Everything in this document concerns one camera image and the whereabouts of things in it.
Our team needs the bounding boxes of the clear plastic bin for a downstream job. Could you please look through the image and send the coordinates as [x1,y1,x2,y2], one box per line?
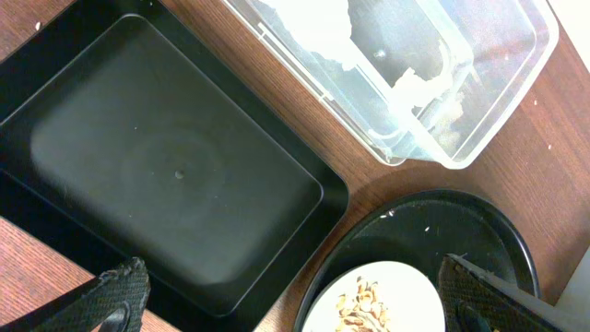
[227,0,559,170]

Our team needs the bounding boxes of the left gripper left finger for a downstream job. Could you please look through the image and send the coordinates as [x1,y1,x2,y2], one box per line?
[1,257,150,332]

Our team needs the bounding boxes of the black rectangular tray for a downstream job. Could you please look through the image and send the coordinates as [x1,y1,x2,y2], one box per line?
[1,1,348,331]

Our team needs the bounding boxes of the round black tray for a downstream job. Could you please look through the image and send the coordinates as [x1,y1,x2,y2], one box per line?
[294,189,541,331]

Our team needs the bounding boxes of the grey plate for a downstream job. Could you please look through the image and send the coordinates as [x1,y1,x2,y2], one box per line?
[301,261,446,332]

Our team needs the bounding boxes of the large white tissue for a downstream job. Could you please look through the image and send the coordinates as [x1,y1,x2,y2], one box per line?
[254,0,359,71]

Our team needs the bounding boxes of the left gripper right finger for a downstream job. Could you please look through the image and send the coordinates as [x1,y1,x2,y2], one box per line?
[438,254,589,332]

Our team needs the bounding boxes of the food scraps on plate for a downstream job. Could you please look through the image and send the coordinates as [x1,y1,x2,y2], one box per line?
[336,276,393,332]

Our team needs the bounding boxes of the small white tissue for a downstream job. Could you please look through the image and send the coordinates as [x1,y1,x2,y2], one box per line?
[391,41,465,144]

